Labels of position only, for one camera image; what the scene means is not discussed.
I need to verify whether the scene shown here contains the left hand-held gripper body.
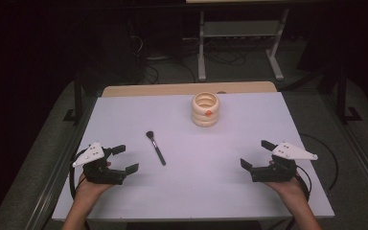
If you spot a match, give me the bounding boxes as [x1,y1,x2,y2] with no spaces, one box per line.
[72,142,127,186]

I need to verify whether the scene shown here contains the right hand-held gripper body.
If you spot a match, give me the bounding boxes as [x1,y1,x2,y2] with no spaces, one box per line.
[250,141,319,184]

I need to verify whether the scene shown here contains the black makeup brush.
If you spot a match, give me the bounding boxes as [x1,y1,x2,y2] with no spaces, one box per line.
[145,130,168,167]

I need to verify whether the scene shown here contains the cream ringed brush holder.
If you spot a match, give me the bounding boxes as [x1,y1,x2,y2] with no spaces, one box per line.
[191,91,220,128]

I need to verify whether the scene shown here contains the person's right hand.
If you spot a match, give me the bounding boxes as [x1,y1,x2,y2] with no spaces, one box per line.
[263,173,307,199]

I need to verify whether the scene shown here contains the person's left hand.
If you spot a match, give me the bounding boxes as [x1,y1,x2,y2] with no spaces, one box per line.
[73,161,115,206]

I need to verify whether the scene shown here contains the black floor stand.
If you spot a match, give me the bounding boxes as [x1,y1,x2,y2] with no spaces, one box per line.
[335,66,364,125]
[62,71,84,125]

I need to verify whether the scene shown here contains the white metal stand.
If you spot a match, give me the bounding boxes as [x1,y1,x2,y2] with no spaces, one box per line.
[196,8,290,81]

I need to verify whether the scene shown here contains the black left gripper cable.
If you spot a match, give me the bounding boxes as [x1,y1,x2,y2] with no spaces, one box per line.
[69,148,89,200]

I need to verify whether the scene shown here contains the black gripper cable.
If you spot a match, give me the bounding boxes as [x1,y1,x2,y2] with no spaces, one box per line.
[295,132,339,203]
[69,148,89,200]

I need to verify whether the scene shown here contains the aluminium frame rail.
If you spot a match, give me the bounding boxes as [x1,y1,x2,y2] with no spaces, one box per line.
[28,95,98,230]
[319,92,368,205]

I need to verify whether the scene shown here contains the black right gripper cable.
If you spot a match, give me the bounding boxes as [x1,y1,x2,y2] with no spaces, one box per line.
[295,132,339,203]

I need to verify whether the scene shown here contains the black floor cables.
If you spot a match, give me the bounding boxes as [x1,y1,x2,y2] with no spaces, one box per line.
[130,33,248,84]

